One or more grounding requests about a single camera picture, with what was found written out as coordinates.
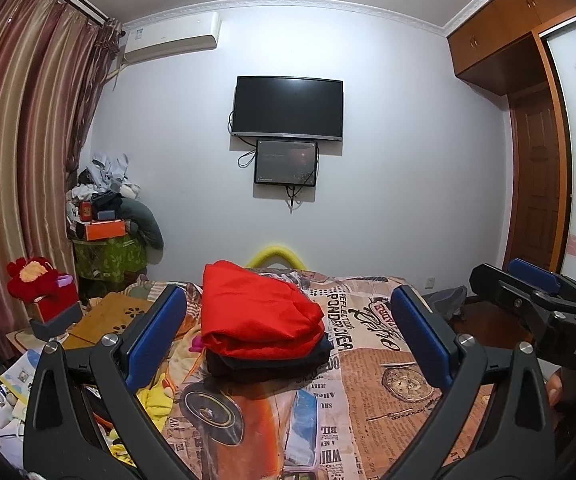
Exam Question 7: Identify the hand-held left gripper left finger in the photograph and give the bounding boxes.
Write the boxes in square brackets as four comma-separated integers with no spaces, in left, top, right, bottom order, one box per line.
[22,284,193,480]

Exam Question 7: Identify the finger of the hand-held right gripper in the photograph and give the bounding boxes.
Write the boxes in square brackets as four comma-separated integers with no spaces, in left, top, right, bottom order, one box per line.
[509,257,576,306]
[469,263,576,331]

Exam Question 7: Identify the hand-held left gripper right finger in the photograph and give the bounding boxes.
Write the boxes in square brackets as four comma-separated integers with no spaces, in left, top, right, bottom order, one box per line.
[383,285,556,480]

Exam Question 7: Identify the red zip jacket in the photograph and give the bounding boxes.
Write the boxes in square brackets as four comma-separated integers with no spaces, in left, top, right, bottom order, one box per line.
[202,260,326,361]

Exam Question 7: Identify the person's right hand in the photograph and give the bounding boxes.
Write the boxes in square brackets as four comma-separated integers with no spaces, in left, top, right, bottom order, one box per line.
[545,372,565,407]

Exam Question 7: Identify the cartoon fleece blanket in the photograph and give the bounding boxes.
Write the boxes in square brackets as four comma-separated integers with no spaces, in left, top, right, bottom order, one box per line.
[132,280,209,411]

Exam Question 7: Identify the newspaper print bedsheet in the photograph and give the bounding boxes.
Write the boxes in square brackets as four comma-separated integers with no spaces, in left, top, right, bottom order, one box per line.
[160,267,509,480]

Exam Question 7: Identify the grey backpack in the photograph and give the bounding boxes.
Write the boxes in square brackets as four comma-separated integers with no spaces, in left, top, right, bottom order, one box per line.
[425,285,469,323]

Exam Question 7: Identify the wooden lap table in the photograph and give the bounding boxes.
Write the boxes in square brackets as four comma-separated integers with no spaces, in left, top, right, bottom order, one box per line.
[60,292,156,351]

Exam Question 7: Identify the yellow cloth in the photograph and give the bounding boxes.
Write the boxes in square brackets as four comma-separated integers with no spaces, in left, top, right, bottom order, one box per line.
[135,375,179,433]

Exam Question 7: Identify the green patterned storage box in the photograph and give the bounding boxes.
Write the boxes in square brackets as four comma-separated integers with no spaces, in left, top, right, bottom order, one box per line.
[72,237,149,281]

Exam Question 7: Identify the brown wooden door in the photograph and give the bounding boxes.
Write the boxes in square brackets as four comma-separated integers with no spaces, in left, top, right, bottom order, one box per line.
[505,92,569,273]

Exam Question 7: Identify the dark grey box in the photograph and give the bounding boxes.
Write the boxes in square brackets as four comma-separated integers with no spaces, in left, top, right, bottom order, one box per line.
[30,301,84,341]

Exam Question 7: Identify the grey green stuffed cushion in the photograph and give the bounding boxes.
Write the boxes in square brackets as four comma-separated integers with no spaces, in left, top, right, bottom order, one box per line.
[118,197,165,250]

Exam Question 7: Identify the orange box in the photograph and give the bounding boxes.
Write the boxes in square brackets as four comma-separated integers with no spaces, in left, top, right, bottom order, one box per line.
[84,220,128,241]

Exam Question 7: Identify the yellow foam arch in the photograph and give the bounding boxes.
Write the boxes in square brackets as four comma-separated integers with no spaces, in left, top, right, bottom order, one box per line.
[244,244,309,271]

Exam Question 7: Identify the red plush toy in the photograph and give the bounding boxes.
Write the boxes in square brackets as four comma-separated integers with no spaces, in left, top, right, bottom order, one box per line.
[8,256,63,306]

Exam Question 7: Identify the stack of papers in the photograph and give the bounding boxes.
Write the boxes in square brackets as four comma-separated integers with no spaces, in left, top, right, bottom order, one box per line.
[0,350,43,411]

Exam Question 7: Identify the pile of assorted clutter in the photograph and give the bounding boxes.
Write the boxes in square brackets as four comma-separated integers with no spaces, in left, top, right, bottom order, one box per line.
[66,152,142,221]

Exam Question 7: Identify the striped brown curtain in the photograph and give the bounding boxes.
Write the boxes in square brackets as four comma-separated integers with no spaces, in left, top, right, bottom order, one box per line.
[0,0,123,361]

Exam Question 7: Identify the wooden overhead cabinet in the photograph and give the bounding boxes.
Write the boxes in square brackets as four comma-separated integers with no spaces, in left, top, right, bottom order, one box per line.
[446,0,576,96]

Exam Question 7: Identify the white air conditioner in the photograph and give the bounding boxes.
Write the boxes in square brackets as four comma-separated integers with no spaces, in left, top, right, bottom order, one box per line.
[122,11,222,65]

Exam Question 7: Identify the small wall monitor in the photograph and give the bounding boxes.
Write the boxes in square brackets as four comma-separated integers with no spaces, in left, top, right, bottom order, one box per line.
[254,139,319,187]

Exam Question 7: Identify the large wall television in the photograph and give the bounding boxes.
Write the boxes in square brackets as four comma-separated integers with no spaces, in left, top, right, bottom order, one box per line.
[231,75,345,142]

